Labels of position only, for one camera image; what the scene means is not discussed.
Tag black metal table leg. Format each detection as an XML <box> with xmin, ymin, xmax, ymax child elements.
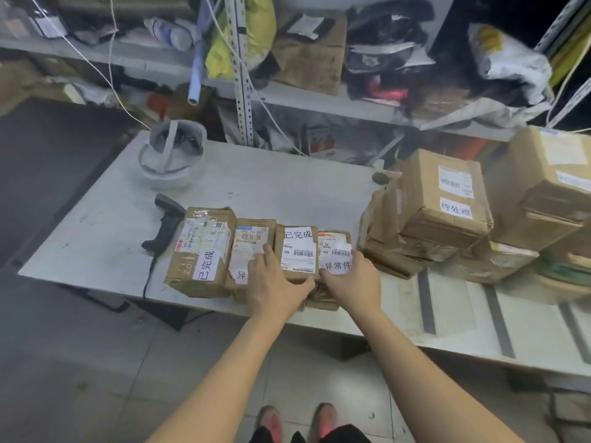
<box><xmin>60</xmin><ymin>281</ymin><xmax>191</xmax><ymax>333</ymax></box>

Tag rolled pale paper poster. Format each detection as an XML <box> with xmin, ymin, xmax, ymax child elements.
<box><xmin>187</xmin><ymin>0</ymin><xmax>212</xmax><ymax>106</ymax></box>

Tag person's left forearm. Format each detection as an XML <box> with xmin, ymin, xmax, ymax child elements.
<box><xmin>147</xmin><ymin>313</ymin><xmax>292</xmax><ymax>443</ymax></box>

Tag cardboard parcel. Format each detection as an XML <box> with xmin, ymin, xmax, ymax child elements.
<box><xmin>164</xmin><ymin>206</ymin><xmax>237</xmax><ymax>299</ymax></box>
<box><xmin>537</xmin><ymin>258</ymin><xmax>591</xmax><ymax>280</ymax></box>
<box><xmin>275</xmin><ymin>224</ymin><xmax>320</xmax><ymax>285</ymax></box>

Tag person's right hand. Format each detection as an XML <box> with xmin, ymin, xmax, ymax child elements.
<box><xmin>318</xmin><ymin>249</ymin><xmax>383</xmax><ymax>320</ymax></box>

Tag white mailer bag yellow patch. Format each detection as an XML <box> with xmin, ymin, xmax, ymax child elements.
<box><xmin>468</xmin><ymin>22</ymin><xmax>553</xmax><ymax>106</ymax></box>

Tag white headset grey strap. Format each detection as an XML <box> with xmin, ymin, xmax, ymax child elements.
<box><xmin>137</xmin><ymin>119</ymin><xmax>207</xmax><ymax>190</ymax></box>

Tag white gridded plastic bag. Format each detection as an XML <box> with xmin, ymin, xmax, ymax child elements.
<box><xmin>415</xmin><ymin>96</ymin><xmax>555</xmax><ymax>132</ymax></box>

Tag person's black shorts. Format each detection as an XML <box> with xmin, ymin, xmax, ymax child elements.
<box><xmin>249</xmin><ymin>424</ymin><xmax>370</xmax><ymax>443</ymax></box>

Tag blurred grey storage rack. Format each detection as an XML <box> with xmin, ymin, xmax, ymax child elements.
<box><xmin>0</xmin><ymin>0</ymin><xmax>250</xmax><ymax>93</ymax></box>

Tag long white cable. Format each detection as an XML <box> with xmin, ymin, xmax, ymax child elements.
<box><xmin>544</xmin><ymin>55</ymin><xmax>591</xmax><ymax>130</ymax></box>

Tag dark table centre support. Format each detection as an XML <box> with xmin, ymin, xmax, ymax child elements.
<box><xmin>339</xmin><ymin>336</ymin><xmax>371</xmax><ymax>361</ymax></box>

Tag black glossy packet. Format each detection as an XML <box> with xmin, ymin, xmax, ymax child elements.
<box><xmin>73</xmin><ymin>26</ymin><xmax>117</xmax><ymax>46</ymax></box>

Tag black rubber mat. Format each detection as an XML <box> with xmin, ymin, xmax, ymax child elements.
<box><xmin>0</xmin><ymin>96</ymin><xmax>135</xmax><ymax>269</ymax></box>

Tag pink plastic packet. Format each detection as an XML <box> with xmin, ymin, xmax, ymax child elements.
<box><xmin>369</xmin><ymin>85</ymin><xmax>409</xmax><ymax>102</ymax></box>

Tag crumpled cardboard box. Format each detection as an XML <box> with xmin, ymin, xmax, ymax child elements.
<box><xmin>272</xmin><ymin>9</ymin><xmax>348</xmax><ymax>97</ymax></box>

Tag flat green-printed cardboard box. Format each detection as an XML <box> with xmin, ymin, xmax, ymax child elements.
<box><xmin>55</xmin><ymin>0</ymin><xmax>195</xmax><ymax>17</ymax></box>

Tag grey metal shelf rack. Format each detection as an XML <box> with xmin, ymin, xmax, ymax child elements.
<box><xmin>203</xmin><ymin>0</ymin><xmax>591</xmax><ymax>146</ymax></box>

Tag brown parcel in clear wrap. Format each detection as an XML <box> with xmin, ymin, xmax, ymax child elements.
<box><xmin>411</xmin><ymin>82</ymin><xmax>468</xmax><ymax>117</ymax></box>

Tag black handheld device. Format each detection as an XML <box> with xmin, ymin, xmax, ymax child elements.
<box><xmin>140</xmin><ymin>193</ymin><xmax>187</xmax><ymax>257</ymax></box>

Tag black fluffy plastic bag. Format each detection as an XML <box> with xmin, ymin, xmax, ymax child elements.
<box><xmin>348</xmin><ymin>0</ymin><xmax>435</xmax><ymax>42</ymax></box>

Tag person's right forearm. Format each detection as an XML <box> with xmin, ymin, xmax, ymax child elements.
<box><xmin>353</xmin><ymin>308</ymin><xmax>525</xmax><ymax>443</ymax></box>

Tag black device cable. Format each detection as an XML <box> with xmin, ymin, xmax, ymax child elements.
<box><xmin>141</xmin><ymin>252</ymin><xmax>161</xmax><ymax>301</ymax></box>

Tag thin white wire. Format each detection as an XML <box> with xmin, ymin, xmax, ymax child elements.
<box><xmin>27</xmin><ymin>0</ymin><xmax>153</xmax><ymax>130</ymax></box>

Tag transparent plastic divider black base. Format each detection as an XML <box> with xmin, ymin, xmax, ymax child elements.
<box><xmin>557</xmin><ymin>301</ymin><xmax>591</xmax><ymax>366</ymax></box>
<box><xmin>483</xmin><ymin>284</ymin><xmax>517</xmax><ymax>359</ymax></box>
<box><xmin>415</xmin><ymin>267</ymin><xmax>440</xmax><ymax>337</ymax></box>

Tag yellow plastic bag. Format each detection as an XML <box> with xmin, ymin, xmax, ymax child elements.
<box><xmin>205</xmin><ymin>0</ymin><xmax>277</xmax><ymax>81</ymax></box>

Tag grey and black mailer bag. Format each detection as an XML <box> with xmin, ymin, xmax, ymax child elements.
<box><xmin>344</xmin><ymin>36</ymin><xmax>436</xmax><ymax>75</ymax></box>

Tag white crumpled wrapper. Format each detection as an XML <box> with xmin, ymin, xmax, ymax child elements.
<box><xmin>64</xmin><ymin>80</ymin><xmax>117</xmax><ymax>108</ymax></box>

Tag colourful printed paper box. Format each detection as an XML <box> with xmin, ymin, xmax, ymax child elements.
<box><xmin>307</xmin><ymin>126</ymin><xmax>366</xmax><ymax>163</ymax></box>

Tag thick white cord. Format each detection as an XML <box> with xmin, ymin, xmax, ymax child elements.
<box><xmin>203</xmin><ymin>0</ymin><xmax>308</xmax><ymax>158</ymax></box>

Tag person's left hand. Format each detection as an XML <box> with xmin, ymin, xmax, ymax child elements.
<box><xmin>246</xmin><ymin>244</ymin><xmax>318</xmax><ymax>324</ymax></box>

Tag person's foot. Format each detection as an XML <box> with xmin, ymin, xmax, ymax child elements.
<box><xmin>310</xmin><ymin>402</ymin><xmax>338</xmax><ymax>443</ymax></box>
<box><xmin>256</xmin><ymin>405</ymin><xmax>283</xmax><ymax>443</ymax></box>

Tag black tape roll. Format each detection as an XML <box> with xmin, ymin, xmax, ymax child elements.
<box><xmin>251</xmin><ymin>55</ymin><xmax>283</xmax><ymax>89</ymax></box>

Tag orange box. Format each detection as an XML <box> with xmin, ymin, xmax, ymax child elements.
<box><xmin>457</xmin><ymin>135</ymin><xmax>490</xmax><ymax>151</ymax></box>

